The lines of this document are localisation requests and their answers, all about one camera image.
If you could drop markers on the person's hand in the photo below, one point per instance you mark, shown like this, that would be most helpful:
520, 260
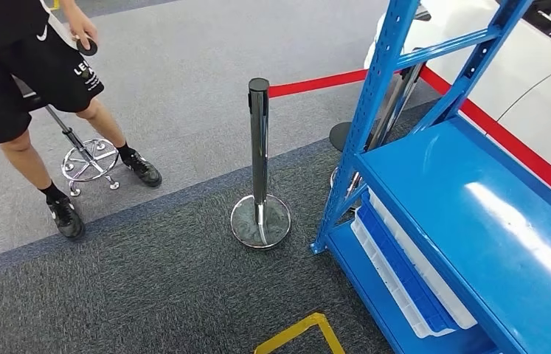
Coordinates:
82, 29

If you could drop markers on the black round puck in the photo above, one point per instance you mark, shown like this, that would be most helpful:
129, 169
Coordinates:
87, 47

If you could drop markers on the blue metal shelf rack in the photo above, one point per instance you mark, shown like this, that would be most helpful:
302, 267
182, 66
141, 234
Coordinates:
451, 205

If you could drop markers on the chrome stool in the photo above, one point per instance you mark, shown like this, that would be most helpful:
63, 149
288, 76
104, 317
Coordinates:
90, 161

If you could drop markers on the chrome barrier stanchion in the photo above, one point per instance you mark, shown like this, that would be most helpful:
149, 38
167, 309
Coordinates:
392, 107
259, 146

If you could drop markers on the red barrier belt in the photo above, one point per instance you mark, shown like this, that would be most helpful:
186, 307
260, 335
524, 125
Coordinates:
500, 137
314, 84

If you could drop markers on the yellow floor tape square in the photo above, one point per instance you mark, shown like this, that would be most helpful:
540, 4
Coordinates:
287, 334

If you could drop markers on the white plastic crate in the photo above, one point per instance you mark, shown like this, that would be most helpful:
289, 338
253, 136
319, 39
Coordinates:
426, 265
387, 279

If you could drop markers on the white car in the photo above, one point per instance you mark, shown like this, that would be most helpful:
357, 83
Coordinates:
539, 112

